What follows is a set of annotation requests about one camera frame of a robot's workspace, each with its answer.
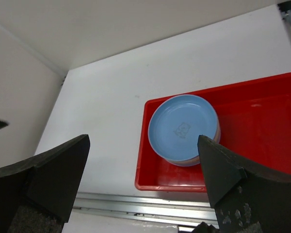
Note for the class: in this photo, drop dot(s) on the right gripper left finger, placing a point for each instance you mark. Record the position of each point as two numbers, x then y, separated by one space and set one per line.
38 193

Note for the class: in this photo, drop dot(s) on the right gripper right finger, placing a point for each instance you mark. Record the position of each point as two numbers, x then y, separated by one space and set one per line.
247 197

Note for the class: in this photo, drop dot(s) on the pink plate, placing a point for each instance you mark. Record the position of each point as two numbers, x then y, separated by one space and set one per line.
182 149

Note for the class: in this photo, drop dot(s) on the blue plate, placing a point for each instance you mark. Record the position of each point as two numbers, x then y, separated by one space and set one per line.
176 125

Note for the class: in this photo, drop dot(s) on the red plastic bin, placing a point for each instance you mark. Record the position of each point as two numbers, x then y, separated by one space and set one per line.
255 120

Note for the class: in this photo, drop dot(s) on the aluminium table rail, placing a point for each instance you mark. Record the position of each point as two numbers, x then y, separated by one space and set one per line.
106 100

